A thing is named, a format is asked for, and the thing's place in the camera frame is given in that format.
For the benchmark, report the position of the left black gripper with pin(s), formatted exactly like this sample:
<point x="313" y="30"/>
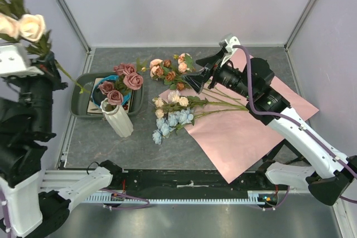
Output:
<point x="52" y="72"/>

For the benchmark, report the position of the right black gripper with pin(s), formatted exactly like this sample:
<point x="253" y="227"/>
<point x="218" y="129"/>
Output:
<point x="197" y="80"/>

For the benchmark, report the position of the large peach peony stem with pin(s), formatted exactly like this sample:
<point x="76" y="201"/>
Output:
<point x="180" y="64"/>

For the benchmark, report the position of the peach flower stem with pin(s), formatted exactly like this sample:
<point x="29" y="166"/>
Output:
<point x="176" y="102"/>

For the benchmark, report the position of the brown orange flower stem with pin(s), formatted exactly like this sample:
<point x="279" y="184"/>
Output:
<point x="173" y="80"/>

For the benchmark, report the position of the cream rose stem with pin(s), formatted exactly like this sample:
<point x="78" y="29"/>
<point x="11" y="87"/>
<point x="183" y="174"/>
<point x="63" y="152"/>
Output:
<point x="18" y="24"/>

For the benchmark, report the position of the dusty pink rose stem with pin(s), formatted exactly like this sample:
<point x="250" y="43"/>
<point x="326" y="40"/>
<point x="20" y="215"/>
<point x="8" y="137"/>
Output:
<point x="127" y="81"/>

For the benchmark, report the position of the purple pink wrapping paper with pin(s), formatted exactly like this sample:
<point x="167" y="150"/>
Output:
<point x="234" y="140"/>

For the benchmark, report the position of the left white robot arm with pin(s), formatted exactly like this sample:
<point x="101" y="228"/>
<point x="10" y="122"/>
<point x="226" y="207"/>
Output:
<point x="26" y="127"/>

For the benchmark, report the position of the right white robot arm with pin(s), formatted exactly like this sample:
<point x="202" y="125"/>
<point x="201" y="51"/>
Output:
<point x="330" y="172"/>

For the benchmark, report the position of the white ribbed ceramic vase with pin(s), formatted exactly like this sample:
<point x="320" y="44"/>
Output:
<point x="117" y="118"/>

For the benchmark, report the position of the dark green plastic tray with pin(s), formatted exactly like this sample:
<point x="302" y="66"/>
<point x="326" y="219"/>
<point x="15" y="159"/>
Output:
<point x="79" y="102"/>

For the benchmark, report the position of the blue hydrangea stem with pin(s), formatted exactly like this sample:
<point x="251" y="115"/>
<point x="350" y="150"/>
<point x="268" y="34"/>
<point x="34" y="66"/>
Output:
<point x="174" y="121"/>

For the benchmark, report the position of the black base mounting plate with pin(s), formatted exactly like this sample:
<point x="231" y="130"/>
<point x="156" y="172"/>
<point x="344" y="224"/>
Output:
<point x="141" y="179"/>

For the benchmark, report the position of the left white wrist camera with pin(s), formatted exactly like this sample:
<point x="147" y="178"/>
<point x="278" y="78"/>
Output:
<point x="15" y="62"/>

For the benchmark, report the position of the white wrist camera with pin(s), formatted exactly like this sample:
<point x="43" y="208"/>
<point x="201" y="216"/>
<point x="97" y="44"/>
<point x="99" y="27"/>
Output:
<point x="227" y="44"/>
<point x="15" y="62"/>

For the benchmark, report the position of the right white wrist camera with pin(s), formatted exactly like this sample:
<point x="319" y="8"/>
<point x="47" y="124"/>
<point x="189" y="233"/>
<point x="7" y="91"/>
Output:
<point x="227" y="44"/>

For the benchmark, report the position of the light blue cable duct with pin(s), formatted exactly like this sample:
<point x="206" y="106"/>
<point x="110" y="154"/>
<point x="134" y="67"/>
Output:
<point x="252" y="198"/>

